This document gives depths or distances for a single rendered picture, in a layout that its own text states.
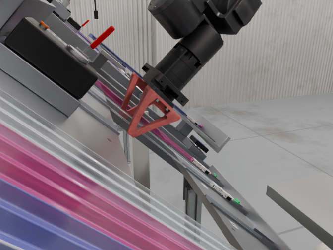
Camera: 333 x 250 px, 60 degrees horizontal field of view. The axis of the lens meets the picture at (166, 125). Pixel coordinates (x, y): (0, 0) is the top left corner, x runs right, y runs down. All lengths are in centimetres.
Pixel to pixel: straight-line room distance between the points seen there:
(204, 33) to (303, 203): 65
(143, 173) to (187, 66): 67
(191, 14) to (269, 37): 381
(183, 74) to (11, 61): 26
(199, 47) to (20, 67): 27
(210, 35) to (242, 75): 362
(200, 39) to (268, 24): 375
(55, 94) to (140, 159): 79
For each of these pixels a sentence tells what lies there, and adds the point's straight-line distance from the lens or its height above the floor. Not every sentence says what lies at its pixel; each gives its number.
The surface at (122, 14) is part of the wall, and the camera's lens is 336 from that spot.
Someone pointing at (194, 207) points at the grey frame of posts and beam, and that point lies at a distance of 90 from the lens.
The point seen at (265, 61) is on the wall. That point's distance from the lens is 426.
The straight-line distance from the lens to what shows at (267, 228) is 62.
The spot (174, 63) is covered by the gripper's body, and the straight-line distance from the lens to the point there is 45.
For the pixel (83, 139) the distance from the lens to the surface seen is 25.
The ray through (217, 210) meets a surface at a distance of 45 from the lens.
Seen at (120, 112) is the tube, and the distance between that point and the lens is 47.
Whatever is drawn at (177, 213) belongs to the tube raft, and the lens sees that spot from 24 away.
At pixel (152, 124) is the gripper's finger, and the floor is 96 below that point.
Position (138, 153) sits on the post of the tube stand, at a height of 66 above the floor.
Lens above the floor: 111
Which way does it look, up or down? 20 degrees down
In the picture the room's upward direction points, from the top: straight up
